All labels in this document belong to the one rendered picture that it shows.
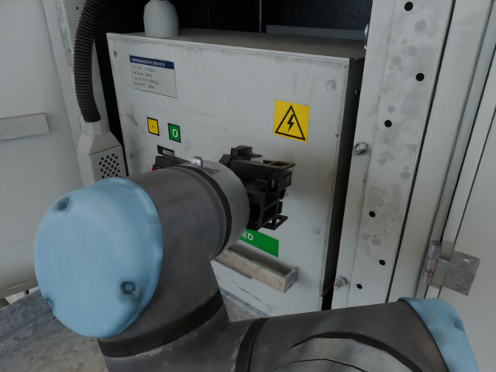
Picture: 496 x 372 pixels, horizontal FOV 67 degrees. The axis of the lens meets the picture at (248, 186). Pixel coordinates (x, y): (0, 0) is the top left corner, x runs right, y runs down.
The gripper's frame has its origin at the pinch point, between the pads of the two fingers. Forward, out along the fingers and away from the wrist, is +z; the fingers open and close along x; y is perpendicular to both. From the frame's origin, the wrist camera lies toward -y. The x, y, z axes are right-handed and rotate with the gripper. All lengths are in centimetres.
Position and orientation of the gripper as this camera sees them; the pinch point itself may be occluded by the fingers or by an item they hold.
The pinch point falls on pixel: (261, 171)
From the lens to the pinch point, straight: 56.4
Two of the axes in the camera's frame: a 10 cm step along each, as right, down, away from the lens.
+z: 3.8, -1.8, 9.1
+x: 1.0, -9.7, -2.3
